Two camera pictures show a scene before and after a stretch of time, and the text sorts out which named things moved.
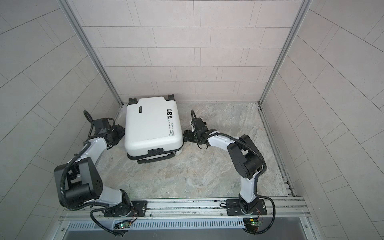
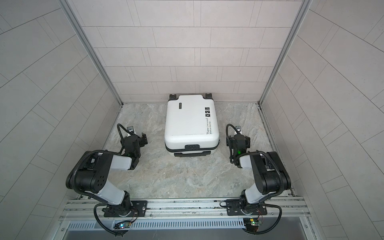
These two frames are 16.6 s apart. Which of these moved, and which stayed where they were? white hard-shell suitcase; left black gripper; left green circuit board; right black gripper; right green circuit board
Moved: left black gripper; right black gripper; white hard-shell suitcase
Stayed: left green circuit board; right green circuit board
